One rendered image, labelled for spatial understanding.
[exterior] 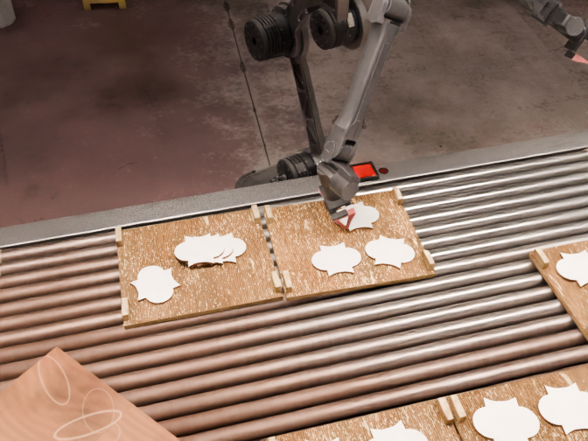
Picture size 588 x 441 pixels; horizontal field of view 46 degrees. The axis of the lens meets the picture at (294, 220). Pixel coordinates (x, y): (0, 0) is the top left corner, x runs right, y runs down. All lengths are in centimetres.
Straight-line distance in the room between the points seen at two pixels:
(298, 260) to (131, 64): 295
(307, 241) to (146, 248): 45
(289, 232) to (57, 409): 80
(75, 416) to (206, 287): 50
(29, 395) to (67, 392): 8
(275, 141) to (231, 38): 118
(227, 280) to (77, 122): 248
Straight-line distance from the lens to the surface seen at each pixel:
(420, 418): 163
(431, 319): 183
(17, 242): 213
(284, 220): 201
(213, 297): 182
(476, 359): 177
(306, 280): 185
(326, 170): 186
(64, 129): 415
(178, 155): 381
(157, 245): 197
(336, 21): 247
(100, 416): 154
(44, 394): 161
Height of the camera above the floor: 232
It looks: 43 degrees down
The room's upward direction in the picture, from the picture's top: straight up
